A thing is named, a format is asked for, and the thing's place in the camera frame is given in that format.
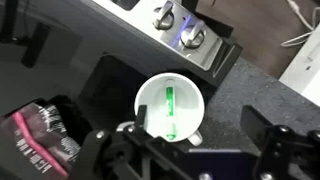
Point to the silver stove knob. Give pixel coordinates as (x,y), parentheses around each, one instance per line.
(163,17)
(192,35)

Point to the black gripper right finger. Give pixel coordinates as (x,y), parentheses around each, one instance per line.
(283,150)

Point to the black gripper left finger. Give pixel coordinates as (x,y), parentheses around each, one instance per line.
(113,153)

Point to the white and green mug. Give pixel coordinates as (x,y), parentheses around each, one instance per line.
(186,100)

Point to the dark pink snack bag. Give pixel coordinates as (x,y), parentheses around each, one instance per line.
(33,143)

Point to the silver stove control panel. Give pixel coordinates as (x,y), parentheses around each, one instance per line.
(140,20)

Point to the green marker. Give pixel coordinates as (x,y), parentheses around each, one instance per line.
(170,100)

